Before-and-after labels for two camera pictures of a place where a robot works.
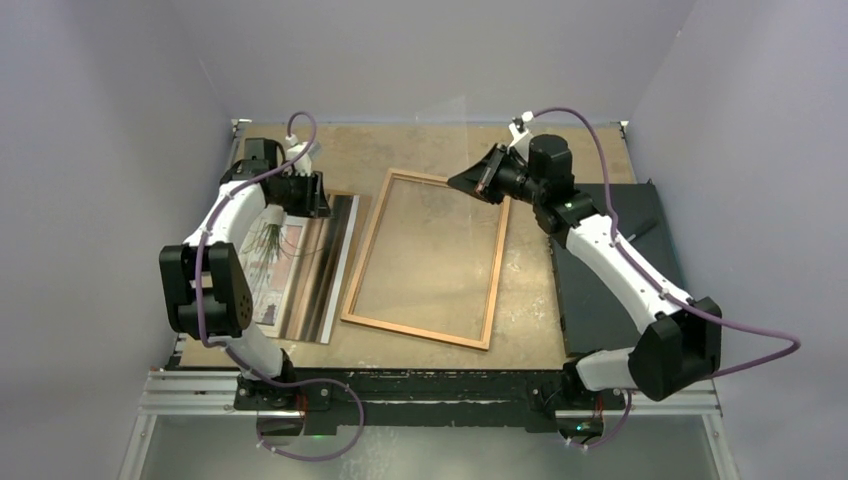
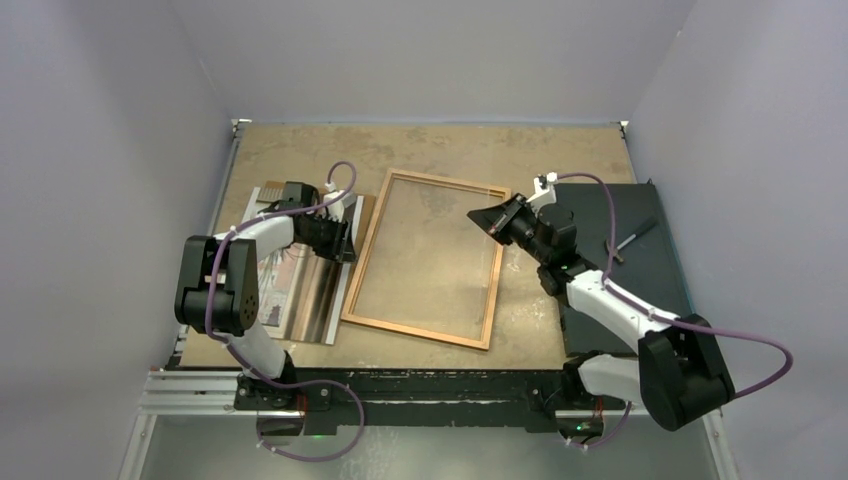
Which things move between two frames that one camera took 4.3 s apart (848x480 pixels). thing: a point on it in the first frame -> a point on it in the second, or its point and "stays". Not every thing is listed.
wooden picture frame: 486,343 stays
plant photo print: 268,256 stays
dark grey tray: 594,318 stays
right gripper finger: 481,178 -> 499,221
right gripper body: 516,182 -> 524,234
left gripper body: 297,195 -> 326,237
